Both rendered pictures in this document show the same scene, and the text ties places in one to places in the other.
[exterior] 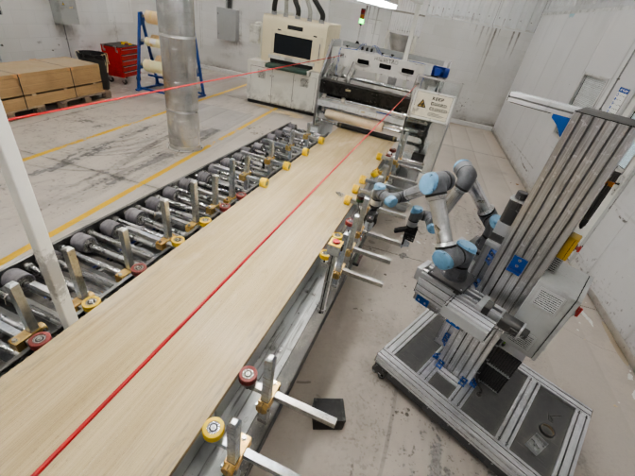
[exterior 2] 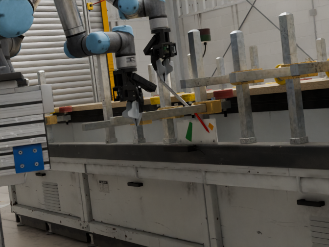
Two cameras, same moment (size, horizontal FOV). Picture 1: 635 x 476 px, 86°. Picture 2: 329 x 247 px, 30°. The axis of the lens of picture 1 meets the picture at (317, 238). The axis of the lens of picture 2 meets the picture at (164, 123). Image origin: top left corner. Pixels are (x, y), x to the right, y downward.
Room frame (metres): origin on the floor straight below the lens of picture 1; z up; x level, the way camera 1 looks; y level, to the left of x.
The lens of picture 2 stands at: (3.71, -2.31, 0.93)
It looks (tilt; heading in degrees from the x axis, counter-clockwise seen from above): 3 degrees down; 130
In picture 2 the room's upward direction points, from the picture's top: 7 degrees counter-clockwise
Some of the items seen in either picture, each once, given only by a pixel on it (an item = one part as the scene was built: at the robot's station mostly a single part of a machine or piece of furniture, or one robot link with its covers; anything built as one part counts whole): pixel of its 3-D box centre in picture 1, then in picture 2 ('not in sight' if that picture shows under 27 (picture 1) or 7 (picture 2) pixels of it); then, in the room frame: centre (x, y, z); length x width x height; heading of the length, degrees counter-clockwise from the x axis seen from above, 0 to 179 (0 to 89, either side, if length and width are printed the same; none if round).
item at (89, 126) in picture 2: (351, 273); (125, 121); (1.79, -0.26, 0.81); 0.43 x 0.03 x 0.04; 75
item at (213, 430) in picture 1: (214, 433); not in sight; (0.63, 0.26, 0.85); 0.08 x 0.08 x 0.11
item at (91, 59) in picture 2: not in sight; (94, 61); (-0.16, 1.51, 1.25); 0.15 x 0.08 x 1.10; 165
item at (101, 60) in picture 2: (327, 283); (105, 98); (1.52, -0.10, 0.93); 0.05 x 0.04 x 0.45; 165
